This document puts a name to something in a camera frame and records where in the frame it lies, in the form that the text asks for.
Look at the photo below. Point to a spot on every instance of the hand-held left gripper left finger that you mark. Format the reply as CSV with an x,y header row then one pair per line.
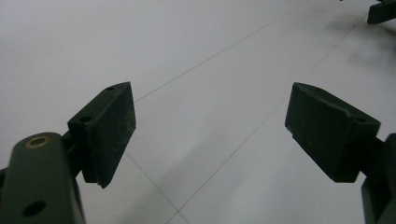
x,y
106,137

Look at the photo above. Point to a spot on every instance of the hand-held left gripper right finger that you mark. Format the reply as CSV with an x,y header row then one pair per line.
x,y
327,137

